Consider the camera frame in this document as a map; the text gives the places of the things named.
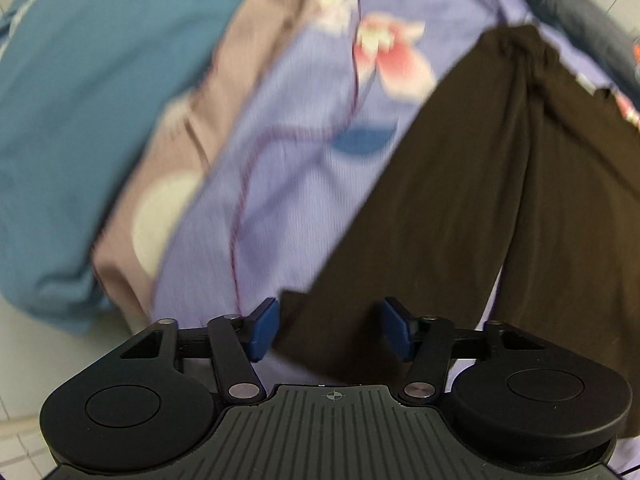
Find blue duvet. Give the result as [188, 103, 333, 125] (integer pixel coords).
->
[0, 0, 281, 337]

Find dark brown shirt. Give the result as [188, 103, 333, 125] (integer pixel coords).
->
[265, 25, 640, 441]

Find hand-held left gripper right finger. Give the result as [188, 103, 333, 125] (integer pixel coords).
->
[382, 297, 551, 405]

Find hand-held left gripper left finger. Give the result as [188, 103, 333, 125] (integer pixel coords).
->
[117, 297, 281, 406]

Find grey pillow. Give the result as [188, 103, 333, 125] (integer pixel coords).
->
[492, 0, 640, 86]

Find purple floral bedsheet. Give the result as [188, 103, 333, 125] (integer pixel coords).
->
[92, 0, 640, 386]

